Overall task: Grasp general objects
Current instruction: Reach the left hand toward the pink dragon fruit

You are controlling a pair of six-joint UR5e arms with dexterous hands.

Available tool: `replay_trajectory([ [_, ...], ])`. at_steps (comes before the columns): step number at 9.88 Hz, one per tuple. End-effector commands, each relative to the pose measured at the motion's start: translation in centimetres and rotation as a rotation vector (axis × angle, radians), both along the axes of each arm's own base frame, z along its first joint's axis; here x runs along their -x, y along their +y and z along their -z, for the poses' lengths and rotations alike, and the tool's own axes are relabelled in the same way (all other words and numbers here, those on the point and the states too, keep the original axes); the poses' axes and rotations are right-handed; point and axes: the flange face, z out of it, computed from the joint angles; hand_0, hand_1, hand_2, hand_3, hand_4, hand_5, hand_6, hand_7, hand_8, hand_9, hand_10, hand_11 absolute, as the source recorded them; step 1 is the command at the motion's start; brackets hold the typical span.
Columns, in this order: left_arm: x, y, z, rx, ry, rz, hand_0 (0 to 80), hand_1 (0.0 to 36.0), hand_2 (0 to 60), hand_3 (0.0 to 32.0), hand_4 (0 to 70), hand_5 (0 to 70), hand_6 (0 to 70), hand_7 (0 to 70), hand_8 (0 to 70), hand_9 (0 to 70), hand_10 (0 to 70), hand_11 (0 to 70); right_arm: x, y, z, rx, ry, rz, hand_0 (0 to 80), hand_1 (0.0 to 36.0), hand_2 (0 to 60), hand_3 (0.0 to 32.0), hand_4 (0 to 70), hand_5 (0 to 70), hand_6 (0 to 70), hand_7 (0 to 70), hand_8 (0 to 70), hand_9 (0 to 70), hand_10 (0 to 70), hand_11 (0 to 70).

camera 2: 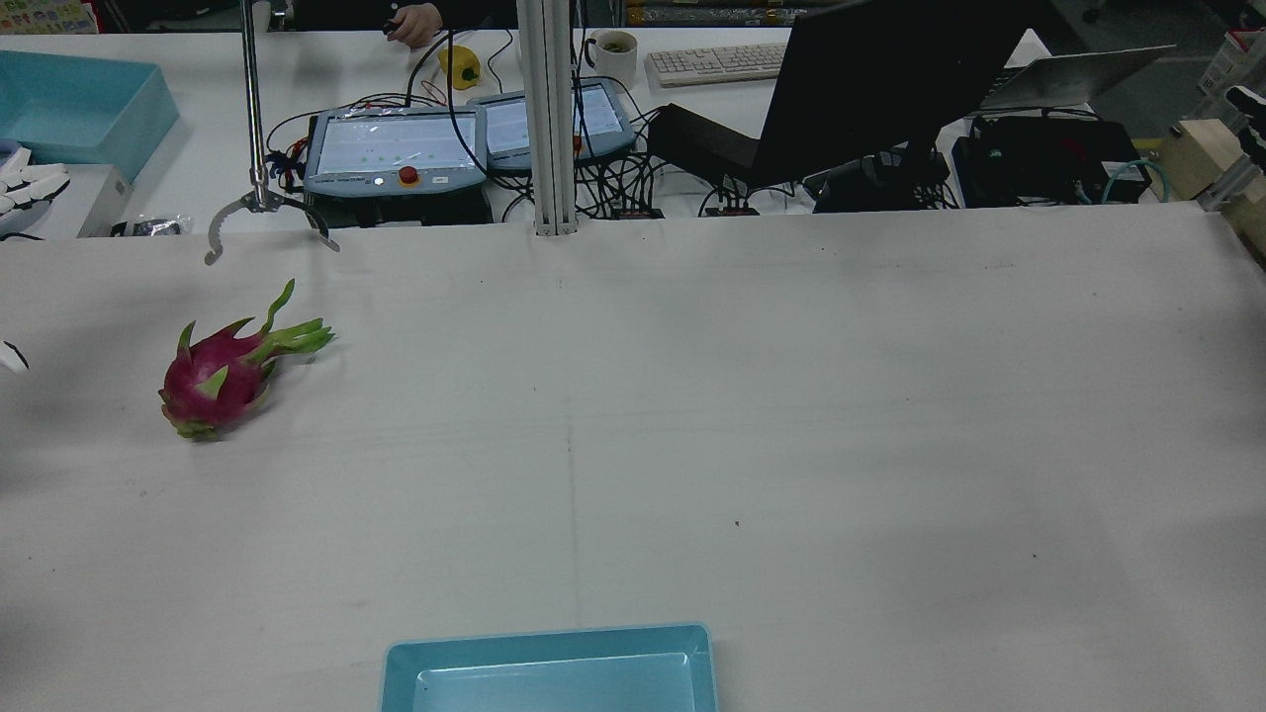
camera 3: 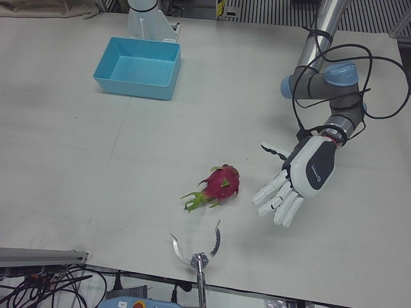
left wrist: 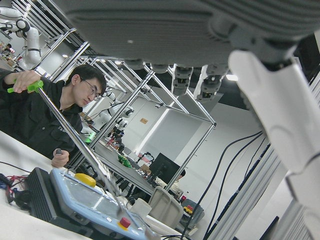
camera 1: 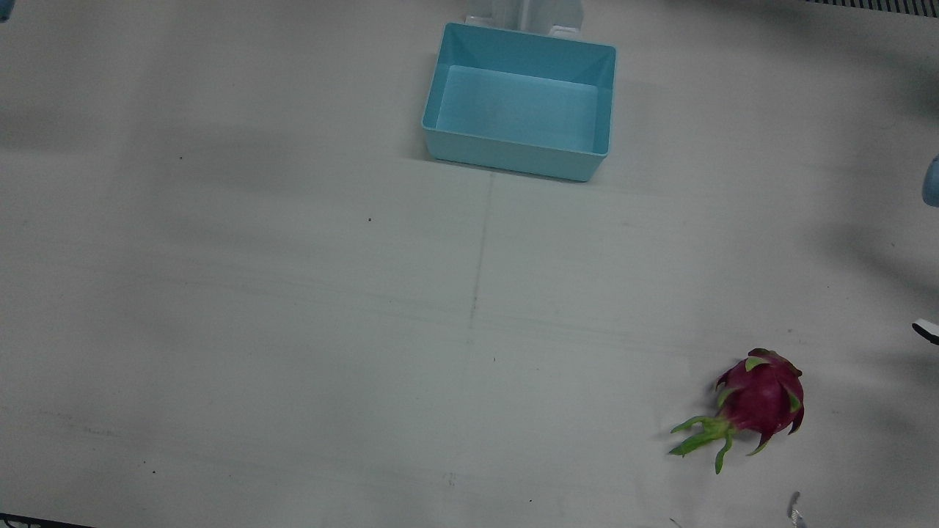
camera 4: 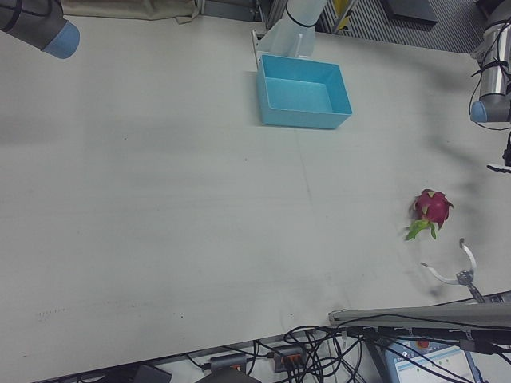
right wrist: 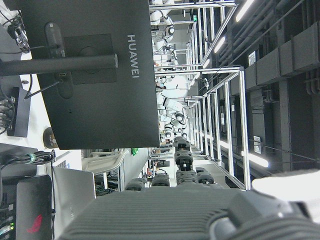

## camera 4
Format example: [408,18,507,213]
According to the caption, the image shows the beige cloth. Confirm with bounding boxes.
[61,0,197,24]

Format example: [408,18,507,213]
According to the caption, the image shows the white two-pronged bracket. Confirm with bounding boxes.
[420,238,486,303]

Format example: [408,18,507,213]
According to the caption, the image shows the yellow black post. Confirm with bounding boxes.
[331,0,359,32]

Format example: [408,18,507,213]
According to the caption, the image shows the black flat device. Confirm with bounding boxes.
[129,362,173,383]

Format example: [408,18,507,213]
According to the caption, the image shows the white plastic-covered stand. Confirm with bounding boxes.
[258,0,329,60]

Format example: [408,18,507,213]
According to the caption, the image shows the blue plastic bin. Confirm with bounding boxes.
[255,54,354,131]

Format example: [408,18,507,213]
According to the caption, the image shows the black power strip orange switches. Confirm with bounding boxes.
[272,345,305,373]

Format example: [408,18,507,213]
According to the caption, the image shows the red dragon fruit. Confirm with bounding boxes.
[405,188,455,242]

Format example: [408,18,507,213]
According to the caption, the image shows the white metal upright bracket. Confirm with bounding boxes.
[250,29,263,73]

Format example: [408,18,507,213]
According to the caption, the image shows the teach pendant with screen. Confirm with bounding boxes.
[383,334,482,383]

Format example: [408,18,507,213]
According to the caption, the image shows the black flat box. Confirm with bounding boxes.
[380,0,439,28]

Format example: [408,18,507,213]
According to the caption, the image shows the black rounded object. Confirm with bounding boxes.
[198,369,257,383]

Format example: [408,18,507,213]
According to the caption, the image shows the grey white robot hand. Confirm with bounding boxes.
[485,134,511,175]

